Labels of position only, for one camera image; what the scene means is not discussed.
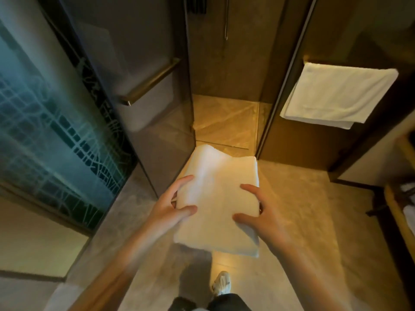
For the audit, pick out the white sneaker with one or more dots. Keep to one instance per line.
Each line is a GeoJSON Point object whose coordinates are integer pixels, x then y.
{"type": "Point", "coordinates": [222, 283]}

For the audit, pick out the person's right hand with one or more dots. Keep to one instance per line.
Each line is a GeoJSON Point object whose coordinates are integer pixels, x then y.
{"type": "Point", "coordinates": [270, 225]}

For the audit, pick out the wooden shelf unit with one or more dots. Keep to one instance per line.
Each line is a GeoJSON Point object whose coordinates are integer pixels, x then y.
{"type": "Point", "coordinates": [400, 204]}

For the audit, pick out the person's right thumb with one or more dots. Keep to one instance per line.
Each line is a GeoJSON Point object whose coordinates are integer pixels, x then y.
{"type": "Point", "coordinates": [244, 219]}

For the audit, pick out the person's right forearm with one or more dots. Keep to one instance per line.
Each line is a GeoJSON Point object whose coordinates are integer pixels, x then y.
{"type": "Point", "coordinates": [308, 281]}

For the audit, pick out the person's dark trousers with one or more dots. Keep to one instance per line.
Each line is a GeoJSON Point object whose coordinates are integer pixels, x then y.
{"type": "Point", "coordinates": [214, 303]}

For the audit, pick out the person's left thumb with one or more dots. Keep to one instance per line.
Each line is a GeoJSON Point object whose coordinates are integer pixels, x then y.
{"type": "Point", "coordinates": [185, 211]}

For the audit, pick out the white cloth on shelf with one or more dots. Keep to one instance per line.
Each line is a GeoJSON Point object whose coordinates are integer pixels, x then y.
{"type": "Point", "coordinates": [409, 210]}

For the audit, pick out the person's left hand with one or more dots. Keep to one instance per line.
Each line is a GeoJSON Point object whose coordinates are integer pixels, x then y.
{"type": "Point", "coordinates": [162, 214]}

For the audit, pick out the hanging white towel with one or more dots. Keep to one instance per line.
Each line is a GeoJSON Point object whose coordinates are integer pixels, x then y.
{"type": "Point", "coordinates": [337, 93]}

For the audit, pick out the patterned frosted glass panel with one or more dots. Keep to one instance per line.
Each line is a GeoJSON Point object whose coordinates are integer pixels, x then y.
{"type": "Point", "coordinates": [55, 126]}

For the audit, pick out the white towel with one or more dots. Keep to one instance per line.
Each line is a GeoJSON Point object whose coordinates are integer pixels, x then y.
{"type": "Point", "coordinates": [217, 197]}
{"type": "Point", "coordinates": [337, 93]}

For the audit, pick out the glass shower door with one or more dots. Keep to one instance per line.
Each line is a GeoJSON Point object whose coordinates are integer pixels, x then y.
{"type": "Point", "coordinates": [136, 71]}

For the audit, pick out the person's left forearm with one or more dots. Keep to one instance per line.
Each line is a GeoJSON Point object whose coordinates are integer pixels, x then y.
{"type": "Point", "coordinates": [116, 265]}

